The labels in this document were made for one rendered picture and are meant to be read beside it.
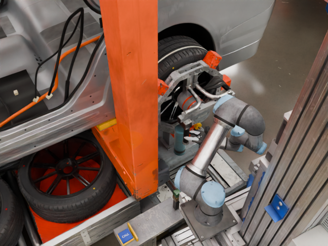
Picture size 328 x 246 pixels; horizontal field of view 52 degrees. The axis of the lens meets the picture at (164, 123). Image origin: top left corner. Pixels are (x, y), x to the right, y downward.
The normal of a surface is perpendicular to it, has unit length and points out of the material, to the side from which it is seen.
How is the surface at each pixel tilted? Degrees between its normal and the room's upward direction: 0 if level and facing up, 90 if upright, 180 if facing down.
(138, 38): 90
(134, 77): 90
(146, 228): 0
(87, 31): 6
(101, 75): 90
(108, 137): 0
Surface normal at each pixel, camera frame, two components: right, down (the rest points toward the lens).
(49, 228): 0.01, -0.65
